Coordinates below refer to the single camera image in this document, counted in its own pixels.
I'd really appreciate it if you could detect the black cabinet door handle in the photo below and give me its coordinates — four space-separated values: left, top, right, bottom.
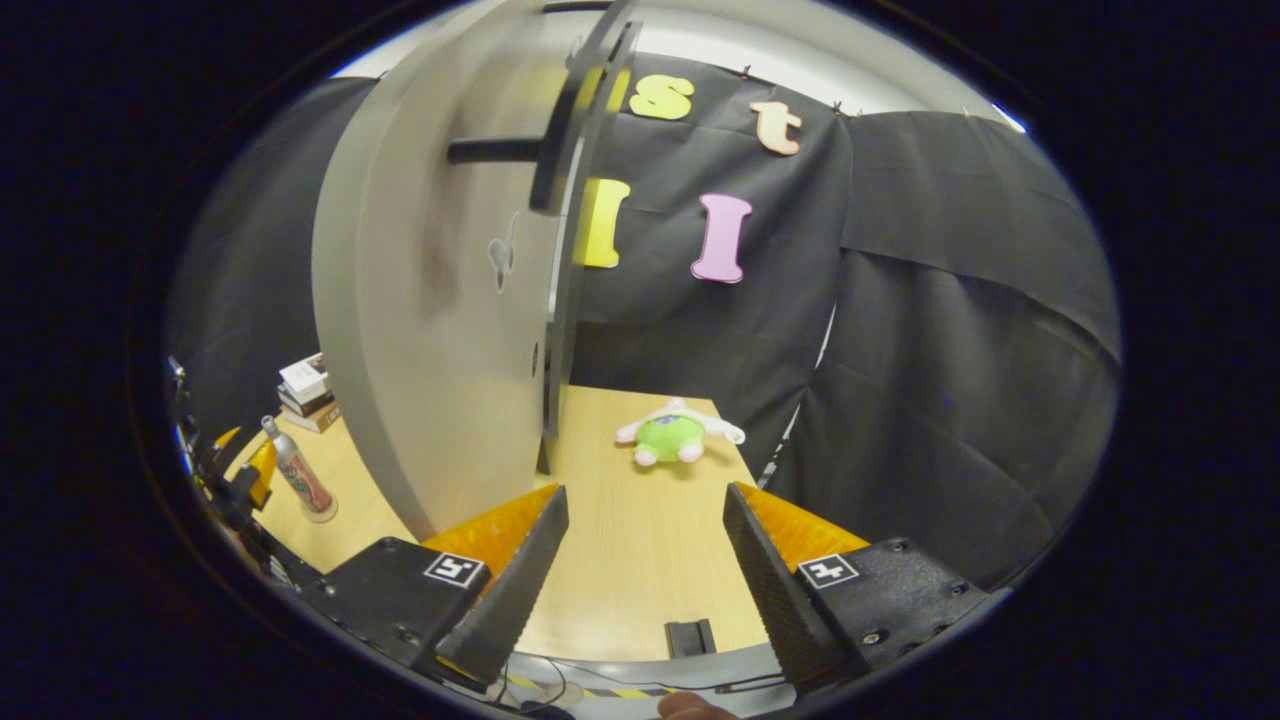
446 0 643 217

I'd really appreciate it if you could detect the small black bracket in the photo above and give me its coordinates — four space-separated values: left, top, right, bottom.
665 618 717 660

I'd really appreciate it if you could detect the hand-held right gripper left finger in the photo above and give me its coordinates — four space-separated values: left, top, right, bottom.
300 484 571 689

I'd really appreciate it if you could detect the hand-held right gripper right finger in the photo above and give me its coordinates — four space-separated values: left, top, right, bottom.
722 481 993 698

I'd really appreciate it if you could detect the silver bottle with colourful label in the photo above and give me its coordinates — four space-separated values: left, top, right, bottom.
260 415 340 525

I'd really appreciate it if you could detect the tan book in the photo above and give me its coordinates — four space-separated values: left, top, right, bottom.
284 402 343 434

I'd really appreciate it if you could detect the black cable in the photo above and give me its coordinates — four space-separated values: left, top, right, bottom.
500 655 791 716

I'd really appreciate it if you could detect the grey cabinet door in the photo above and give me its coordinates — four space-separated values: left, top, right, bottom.
312 0 641 543

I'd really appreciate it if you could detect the black backdrop cloth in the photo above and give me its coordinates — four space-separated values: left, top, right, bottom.
165 50 1123 591

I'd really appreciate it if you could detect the green and white plush toy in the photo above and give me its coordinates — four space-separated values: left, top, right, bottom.
614 396 747 469

